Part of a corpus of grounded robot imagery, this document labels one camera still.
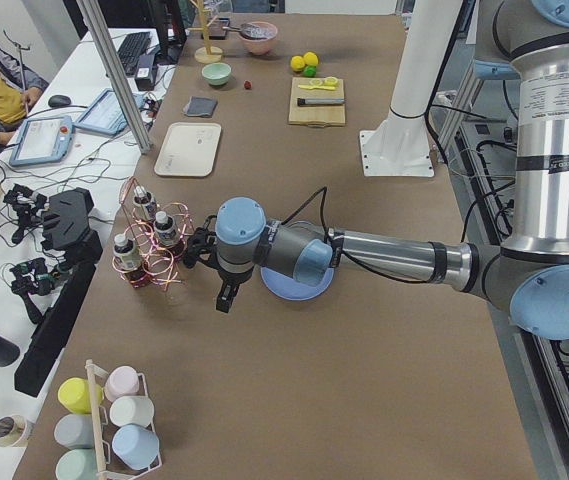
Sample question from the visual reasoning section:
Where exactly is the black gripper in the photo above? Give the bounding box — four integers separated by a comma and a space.
182, 214, 237, 313

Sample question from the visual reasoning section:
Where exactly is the blue plate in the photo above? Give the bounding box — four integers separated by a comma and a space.
260, 219, 336, 302

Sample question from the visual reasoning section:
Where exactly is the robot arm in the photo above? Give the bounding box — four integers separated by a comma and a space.
183, 1, 569, 340

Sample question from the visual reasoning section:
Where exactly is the bottle with white cap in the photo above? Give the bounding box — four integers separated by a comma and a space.
133, 185, 157, 222

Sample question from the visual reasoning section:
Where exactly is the cream rabbit tray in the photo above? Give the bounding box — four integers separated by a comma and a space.
154, 122, 222, 178

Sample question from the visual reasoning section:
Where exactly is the pink cup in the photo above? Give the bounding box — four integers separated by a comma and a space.
104, 365, 140, 402

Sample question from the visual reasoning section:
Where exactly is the cream cup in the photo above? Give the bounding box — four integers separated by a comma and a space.
109, 396, 155, 428

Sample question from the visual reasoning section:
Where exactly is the grey folded cloth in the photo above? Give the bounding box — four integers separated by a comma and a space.
183, 96, 218, 118

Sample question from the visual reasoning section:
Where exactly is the wooden cutting board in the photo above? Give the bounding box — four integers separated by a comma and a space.
288, 76, 346, 127

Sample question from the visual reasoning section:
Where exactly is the blue cup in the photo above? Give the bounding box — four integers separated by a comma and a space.
111, 424, 160, 470

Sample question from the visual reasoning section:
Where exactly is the yellow cup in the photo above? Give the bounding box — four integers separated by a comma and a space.
57, 377, 91, 414

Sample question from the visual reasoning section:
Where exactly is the yellow plastic knife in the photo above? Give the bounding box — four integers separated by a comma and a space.
297, 83, 337, 91

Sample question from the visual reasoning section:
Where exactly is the green bowl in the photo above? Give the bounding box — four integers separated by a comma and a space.
201, 62, 232, 87

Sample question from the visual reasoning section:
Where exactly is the blue teach pendant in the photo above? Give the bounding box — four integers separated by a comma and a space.
9, 115, 73, 167
73, 89, 128, 136

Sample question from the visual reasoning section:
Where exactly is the grey cup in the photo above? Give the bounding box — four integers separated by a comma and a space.
54, 414, 94, 449

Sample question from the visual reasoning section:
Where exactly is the green lime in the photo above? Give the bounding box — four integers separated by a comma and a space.
302, 65, 317, 78

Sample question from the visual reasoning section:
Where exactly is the wooden mug tree stand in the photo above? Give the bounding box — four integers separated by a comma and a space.
190, 0, 223, 65

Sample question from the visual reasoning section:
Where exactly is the yellow lemon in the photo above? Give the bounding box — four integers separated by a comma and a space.
302, 51, 319, 67
290, 55, 306, 72

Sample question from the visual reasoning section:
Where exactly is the pink bowl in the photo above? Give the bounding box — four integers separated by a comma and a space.
240, 21, 278, 56

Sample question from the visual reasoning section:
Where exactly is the green cup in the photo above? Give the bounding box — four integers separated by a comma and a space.
55, 449, 97, 480

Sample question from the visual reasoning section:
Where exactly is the black framed wooden tray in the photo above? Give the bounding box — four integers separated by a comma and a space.
208, 17, 231, 40

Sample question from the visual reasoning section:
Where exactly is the clear ice cubes pile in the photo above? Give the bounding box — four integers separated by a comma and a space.
243, 25, 273, 41

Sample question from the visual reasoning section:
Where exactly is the metal ice scoop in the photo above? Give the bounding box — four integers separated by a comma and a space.
222, 23, 266, 39

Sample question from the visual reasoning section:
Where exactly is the black computer mouse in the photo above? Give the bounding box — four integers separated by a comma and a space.
48, 94, 72, 109

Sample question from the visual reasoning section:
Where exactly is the black keyboard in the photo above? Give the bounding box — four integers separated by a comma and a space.
117, 32, 151, 77

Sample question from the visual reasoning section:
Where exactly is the copper wire bottle rack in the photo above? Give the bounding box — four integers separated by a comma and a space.
111, 177, 194, 290

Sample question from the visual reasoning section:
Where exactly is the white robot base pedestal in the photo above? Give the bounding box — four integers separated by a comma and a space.
360, 0, 463, 177

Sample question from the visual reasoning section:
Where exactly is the aluminium frame post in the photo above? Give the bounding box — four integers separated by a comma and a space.
78, 0, 152, 154

